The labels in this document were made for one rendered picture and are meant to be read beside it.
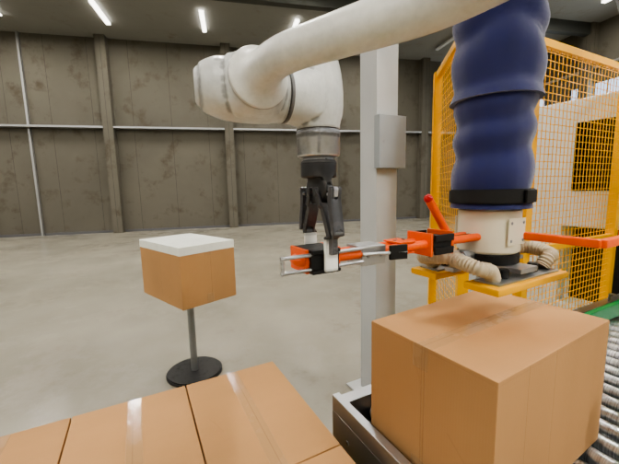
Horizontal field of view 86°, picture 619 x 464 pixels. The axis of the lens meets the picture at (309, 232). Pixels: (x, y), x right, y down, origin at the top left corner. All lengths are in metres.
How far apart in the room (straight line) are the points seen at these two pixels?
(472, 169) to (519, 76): 0.25
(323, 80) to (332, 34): 0.20
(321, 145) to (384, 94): 1.47
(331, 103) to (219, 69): 0.21
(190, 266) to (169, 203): 10.52
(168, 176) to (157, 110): 2.23
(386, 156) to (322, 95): 1.35
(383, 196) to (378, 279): 0.51
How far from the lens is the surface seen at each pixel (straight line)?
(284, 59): 0.52
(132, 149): 12.99
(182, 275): 2.21
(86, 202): 13.39
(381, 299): 2.15
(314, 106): 0.66
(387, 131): 2.01
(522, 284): 1.03
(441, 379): 0.96
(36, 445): 1.58
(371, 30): 0.47
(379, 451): 1.20
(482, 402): 0.91
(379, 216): 2.03
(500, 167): 1.03
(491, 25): 1.09
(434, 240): 0.88
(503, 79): 1.05
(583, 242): 1.06
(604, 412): 1.72
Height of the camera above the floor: 1.37
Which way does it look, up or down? 8 degrees down
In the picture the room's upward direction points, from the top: 1 degrees counter-clockwise
